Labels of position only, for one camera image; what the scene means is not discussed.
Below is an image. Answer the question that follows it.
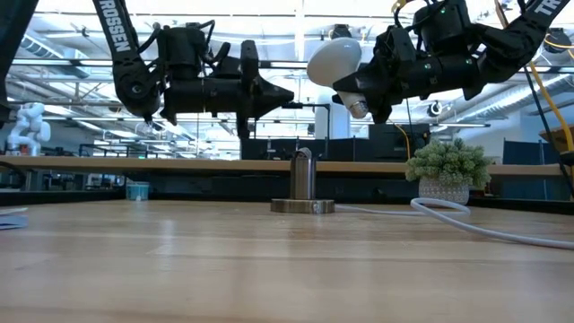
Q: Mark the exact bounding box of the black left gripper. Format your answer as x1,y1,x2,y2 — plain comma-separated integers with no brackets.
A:
161,39,296,141

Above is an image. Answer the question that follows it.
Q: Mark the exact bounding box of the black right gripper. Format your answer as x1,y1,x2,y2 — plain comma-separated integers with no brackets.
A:
332,25,483,125

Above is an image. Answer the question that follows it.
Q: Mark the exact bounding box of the white flood lightbulb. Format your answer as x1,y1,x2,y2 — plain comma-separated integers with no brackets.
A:
307,37,371,120

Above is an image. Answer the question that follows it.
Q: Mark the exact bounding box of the brass lamp socket base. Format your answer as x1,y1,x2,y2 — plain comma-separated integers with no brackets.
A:
270,154,336,215

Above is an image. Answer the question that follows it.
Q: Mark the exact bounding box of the black office partition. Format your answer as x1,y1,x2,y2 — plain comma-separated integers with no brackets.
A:
239,124,431,162

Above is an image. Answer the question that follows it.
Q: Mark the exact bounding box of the white round column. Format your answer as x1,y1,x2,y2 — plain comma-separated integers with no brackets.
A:
315,87,352,140

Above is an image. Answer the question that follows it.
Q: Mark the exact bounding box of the light wooden desk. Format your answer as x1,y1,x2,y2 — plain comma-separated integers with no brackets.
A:
0,155,564,177

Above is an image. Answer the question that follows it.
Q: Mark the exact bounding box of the green plant in white pot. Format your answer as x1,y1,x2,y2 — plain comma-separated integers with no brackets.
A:
405,137,493,206

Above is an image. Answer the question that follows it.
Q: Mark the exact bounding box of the blue office partition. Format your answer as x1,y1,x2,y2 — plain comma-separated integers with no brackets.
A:
501,138,574,201

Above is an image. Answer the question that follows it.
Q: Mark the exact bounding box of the white humanoid robot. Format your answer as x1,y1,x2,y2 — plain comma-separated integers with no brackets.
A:
6,101,52,156

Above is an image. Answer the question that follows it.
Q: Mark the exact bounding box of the Yellowstone waterfall booklet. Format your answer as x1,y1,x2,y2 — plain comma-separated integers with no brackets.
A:
0,206,29,231

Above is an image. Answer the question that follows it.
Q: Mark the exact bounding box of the black gantry frame with camera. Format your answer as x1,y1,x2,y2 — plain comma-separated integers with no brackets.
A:
259,101,332,140

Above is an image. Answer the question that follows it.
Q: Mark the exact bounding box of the black hanging cable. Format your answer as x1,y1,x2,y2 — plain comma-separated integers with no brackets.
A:
523,66,574,198

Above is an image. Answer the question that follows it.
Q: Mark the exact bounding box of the black aluminium table frame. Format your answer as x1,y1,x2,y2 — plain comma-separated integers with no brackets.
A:
0,190,574,216

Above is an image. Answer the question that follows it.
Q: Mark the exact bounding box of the white lamp power cord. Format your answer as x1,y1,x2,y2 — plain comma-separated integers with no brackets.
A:
335,196,574,251

